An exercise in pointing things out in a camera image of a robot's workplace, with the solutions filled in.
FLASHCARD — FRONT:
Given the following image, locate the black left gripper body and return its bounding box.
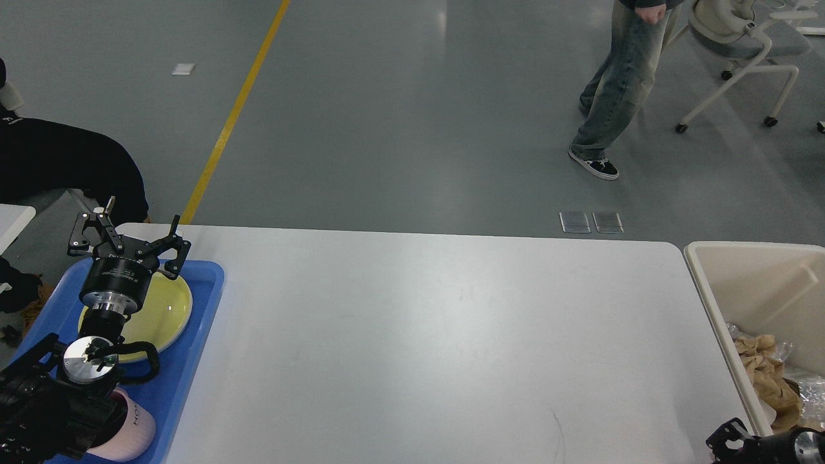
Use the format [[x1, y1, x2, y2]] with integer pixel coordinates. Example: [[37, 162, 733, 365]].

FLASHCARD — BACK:
[[79, 255, 159, 315]]

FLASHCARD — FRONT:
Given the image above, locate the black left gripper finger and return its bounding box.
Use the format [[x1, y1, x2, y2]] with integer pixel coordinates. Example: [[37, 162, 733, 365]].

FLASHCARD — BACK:
[[68, 208, 126, 259], [133, 215, 191, 281]]

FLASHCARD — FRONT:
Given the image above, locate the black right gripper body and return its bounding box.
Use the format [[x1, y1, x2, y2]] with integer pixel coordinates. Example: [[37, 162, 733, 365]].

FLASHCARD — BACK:
[[748, 429, 824, 463]]

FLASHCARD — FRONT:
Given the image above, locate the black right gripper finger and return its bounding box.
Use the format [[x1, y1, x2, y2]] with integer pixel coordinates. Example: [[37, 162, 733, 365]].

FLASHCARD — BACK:
[[705, 418, 758, 463]]

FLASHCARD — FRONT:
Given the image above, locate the yellow plastic plate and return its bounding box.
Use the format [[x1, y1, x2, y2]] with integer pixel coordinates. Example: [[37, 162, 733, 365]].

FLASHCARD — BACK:
[[65, 273, 192, 370]]

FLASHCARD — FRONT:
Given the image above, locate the pink ribbed mug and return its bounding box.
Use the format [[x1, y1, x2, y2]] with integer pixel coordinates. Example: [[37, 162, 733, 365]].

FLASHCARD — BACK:
[[86, 387, 156, 462]]

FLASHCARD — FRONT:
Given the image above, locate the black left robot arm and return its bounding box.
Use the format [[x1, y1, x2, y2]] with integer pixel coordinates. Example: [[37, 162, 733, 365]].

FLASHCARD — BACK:
[[1, 208, 191, 463]]

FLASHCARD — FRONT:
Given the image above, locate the blue plastic tray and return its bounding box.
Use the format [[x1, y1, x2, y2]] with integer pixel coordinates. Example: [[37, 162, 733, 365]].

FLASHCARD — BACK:
[[11, 258, 224, 463]]

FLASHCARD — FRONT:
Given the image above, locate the person in black clothes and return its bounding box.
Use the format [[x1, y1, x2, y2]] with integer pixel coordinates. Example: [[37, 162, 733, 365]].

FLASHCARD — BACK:
[[1, 64, 150, 226]]

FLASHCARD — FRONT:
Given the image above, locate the beige plastic bin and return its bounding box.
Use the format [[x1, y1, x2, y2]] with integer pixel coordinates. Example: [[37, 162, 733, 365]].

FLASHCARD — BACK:
[[684, 241, 824, 435]]

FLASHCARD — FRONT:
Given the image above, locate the white paper scrap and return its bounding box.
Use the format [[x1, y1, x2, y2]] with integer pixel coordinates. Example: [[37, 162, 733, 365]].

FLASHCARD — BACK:
[[171, 63, 196, 76]]

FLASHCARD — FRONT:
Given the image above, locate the right metal floor plate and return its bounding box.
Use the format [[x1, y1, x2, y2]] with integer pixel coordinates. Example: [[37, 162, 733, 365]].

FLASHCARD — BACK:
[[592, 211, 625, 234]]

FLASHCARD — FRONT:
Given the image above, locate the metal floor plate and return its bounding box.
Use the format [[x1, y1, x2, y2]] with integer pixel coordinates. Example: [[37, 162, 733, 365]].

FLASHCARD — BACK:
[[592, 211, 625, 234], [559, 211, 592, 234]]

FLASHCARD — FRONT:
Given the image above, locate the left metal floor plate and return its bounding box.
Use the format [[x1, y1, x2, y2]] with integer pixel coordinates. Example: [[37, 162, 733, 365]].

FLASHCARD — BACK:
[[559, 211, 592, 234]]

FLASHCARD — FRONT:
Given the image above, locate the black white sneaker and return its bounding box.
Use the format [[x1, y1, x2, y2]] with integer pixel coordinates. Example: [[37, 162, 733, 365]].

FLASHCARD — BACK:
[[568, 149, 619, 181]]

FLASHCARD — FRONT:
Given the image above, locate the person in blue jeans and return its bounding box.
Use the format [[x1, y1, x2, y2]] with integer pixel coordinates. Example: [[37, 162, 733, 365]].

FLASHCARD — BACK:
[[570, 1, 683, 160]]

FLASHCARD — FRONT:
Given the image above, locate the white office chair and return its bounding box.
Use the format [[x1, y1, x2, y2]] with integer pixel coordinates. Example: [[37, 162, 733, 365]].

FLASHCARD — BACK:
[[673, 1, 823, 134]]

